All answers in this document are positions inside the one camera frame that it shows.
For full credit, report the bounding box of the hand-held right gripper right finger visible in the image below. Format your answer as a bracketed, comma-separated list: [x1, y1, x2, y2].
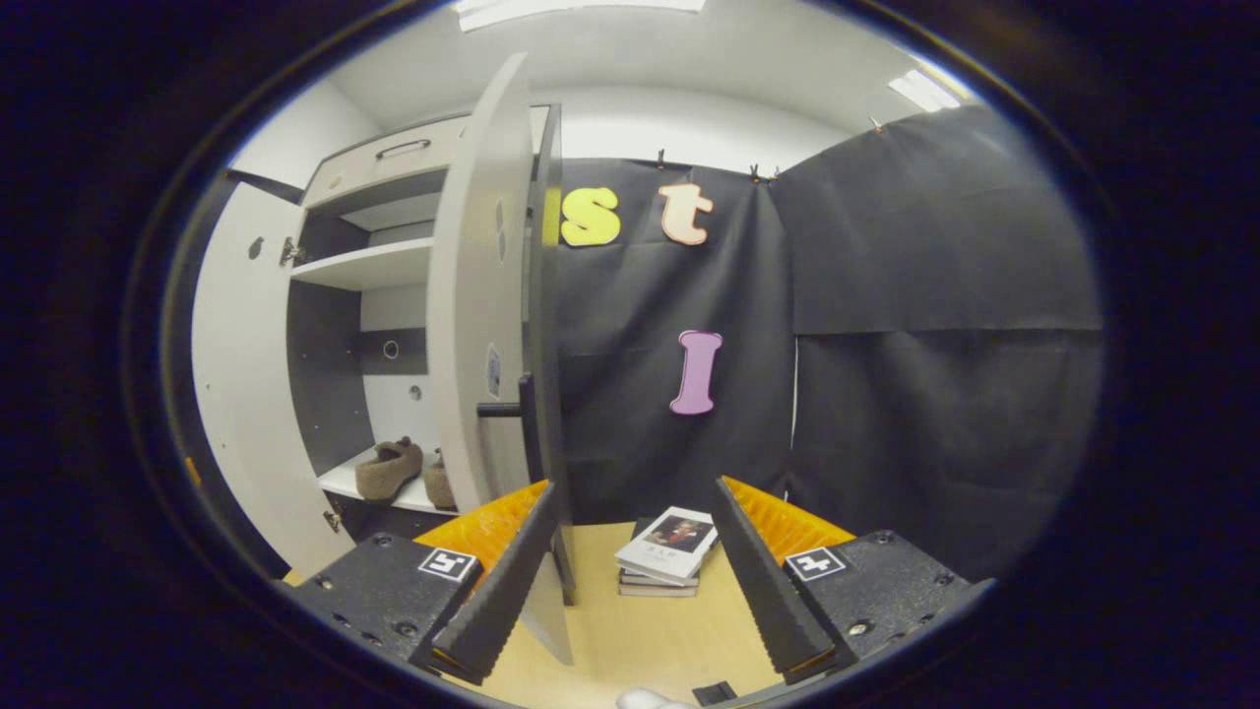
[711, 476, 995, 687]

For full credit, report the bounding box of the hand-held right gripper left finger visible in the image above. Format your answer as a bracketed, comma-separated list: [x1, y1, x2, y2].
[295, 480, 561, 687]

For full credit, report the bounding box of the brown fuzzy shoe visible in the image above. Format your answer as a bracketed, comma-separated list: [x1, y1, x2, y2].
[423, 448, 460, 512]
[354, 436, 425, 504]

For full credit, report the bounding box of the white cabinet door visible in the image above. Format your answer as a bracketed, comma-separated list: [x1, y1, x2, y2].
[192, 182, 357, 582]
[425, 51, 578, 667]

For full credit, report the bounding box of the grey white shoe cabinet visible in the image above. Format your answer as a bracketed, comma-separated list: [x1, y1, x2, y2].
[283, 103, 564, 545]

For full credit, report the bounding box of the white portrait cover book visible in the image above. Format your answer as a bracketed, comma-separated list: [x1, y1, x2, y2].
[615, 506, 721, 588]

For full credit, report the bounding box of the black backdrop cloth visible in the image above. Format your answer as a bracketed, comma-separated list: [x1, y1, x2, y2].
[162, 103, 1104, 592]

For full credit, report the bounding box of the narrow ceiling light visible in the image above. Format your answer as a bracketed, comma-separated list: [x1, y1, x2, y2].
[889, 69, 962, 113]

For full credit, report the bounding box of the large ceiling light panel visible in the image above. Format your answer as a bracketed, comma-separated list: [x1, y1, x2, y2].
[453, 0, 708, 32]

